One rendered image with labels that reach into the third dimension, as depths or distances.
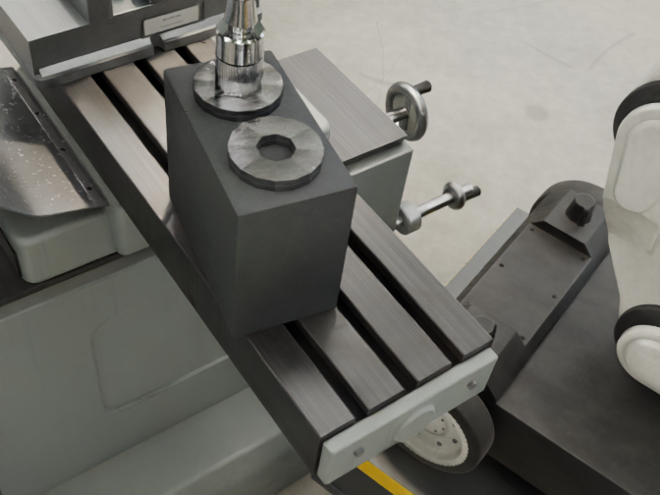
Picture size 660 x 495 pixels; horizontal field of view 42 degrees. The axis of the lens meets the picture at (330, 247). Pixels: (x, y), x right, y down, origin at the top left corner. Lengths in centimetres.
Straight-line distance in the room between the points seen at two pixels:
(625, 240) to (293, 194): 60
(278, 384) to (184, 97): 30
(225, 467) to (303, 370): 78
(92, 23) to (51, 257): 31
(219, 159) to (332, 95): 72
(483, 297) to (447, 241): 89
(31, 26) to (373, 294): 56
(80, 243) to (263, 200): 47
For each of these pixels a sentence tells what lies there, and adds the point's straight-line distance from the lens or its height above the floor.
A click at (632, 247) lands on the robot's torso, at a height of 81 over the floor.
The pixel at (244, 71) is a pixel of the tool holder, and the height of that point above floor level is 115.
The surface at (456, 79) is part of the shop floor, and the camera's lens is 283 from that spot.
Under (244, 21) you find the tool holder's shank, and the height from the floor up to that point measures 120.
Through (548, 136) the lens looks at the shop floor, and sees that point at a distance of 272.
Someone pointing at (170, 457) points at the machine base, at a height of 20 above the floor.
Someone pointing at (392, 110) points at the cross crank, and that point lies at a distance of 166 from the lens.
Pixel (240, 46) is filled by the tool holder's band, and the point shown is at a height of 118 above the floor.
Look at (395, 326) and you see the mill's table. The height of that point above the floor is 92.
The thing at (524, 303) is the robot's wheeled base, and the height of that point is 59.
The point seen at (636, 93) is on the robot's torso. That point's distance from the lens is 112.
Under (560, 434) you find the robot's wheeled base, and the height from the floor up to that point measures 57.
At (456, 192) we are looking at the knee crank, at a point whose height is 52.
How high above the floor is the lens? 166
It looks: 48 degrees down
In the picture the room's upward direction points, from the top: 9 degrees clockwise
